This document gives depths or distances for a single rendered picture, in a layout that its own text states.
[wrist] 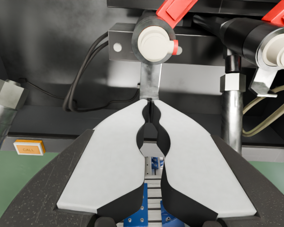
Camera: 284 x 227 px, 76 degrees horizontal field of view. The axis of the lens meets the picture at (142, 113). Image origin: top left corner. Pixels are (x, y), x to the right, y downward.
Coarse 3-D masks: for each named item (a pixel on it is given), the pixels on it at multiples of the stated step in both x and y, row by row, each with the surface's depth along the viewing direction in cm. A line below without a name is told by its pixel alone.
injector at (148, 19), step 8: (144, 16) 13; (152, 16) 12; (136, 24) 14; (144, 24) 11; (152, 24) 11; (160, 24) 11; (168, 24) 11; (136, 32) 11; (168, 32) 11; (136, 40) 11; (136, 48) 12; (136, 56) 12; (168, 56) 12; (152, 64) 12
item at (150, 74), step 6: (144, 66) 12; (150, 66) 12; (156, 66) 12; (144, 72) 13; (150, 72) 13; (156, 72) 13; (144, 78) 13; (150, 78) 13; (156, 78) 13; (144, 84) 13; (150, 84) 13; (156, 84) 13; (144, 90) 13; (150, 90) 13; (156, 90) 13
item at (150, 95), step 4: (140, 92) 13; (144, 92) 13; (148, 92) 13; (152, 92) 13; (156, 92) 13; (140, 96) 13; (144, 96) 13; (148, 96) 13; (152, 96) 13; (156, 96) 13
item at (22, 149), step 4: (16, 140) 36; (20, 140) 36; (24, 140) 36; (28, 140) 36; (32, 140) 36; (20, 148) 36; (24, 148) 36; (28, 148) 36; (32, 148) 36; (36, 148) 36; (44, 148) 37; (20, 152) 36; (24, 152) 36; (28, 152) 36; (32, 152) 36; (36, 152) 36; (44, 152) 37
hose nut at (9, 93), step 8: (0, 80) 12; (8, 80) 12; (0, 88) 12; (8, 88) 12; (16, 88) 12; (24, 88) 13; (0, 96) 12; (8, 96) 12; (16, 96) 12; (24, 96) 13; (0, 104) 12; (8, 104) 12; (16, 104) 12
